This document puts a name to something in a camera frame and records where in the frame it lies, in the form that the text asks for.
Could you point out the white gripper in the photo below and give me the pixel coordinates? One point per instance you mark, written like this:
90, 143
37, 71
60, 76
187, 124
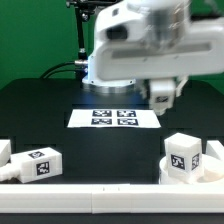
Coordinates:
199, 52

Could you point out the paper sheet with tags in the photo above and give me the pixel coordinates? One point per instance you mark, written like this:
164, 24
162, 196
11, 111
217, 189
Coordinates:
113, 118

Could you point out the white U-shaped obstacle fence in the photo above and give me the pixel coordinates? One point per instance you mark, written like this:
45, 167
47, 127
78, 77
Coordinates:
34, 197

